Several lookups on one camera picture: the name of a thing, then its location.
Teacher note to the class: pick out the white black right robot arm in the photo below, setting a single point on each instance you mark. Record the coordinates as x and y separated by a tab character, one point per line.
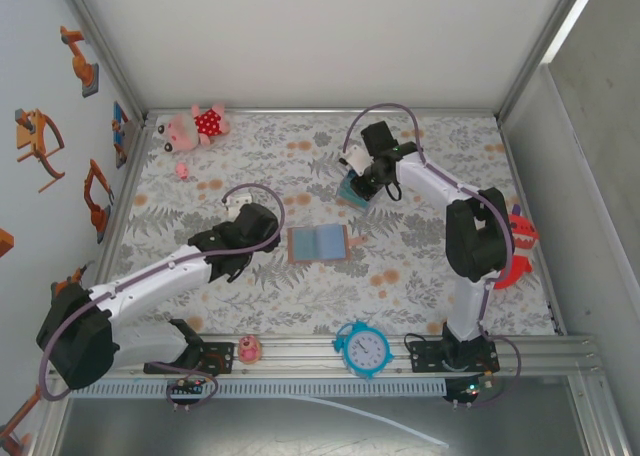
430	176

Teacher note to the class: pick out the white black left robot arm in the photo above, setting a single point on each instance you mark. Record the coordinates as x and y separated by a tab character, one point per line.
150	281

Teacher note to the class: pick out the small pink pig figurine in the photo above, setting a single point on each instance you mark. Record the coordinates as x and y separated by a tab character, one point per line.
183	171

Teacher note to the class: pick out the floral printed table mat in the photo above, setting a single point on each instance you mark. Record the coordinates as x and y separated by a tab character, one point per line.
320	301

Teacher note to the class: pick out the pink pig plush toy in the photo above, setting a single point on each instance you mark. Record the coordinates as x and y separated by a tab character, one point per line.
185	128

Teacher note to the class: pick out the pink bear figurine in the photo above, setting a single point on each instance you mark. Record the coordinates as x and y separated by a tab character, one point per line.
249	350

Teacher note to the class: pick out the red monster plush toy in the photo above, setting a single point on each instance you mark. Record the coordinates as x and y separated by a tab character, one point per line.
522	233

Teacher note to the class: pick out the blue alarm clock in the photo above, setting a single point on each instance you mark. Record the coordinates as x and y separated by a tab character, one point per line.
365	348

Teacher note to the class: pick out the white plastic tube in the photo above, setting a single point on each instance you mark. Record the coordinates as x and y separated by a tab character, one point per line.
400	426

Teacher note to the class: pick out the thin aluminium frame rail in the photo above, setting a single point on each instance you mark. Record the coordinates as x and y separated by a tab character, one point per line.
510	151
120	216

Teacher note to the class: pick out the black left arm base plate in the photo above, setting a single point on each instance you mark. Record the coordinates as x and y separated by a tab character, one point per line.
220	358

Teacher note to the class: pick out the wide aluminium frame rail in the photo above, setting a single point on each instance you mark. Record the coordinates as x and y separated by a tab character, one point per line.
300	356

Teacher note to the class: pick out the blue orange wall sticker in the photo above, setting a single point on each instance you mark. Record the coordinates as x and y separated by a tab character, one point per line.
120	126

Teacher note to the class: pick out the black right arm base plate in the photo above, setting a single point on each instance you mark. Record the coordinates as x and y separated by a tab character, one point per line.
425	356

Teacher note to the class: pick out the aluminium frame post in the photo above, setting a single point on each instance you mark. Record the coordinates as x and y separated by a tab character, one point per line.
546	41
600	416
100	41
50	426

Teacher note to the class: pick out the orange claw machine wall sticker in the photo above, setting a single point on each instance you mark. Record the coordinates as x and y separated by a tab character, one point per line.
30	136

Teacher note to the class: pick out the orange block wall sticker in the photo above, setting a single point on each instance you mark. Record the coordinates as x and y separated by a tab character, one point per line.
5	243

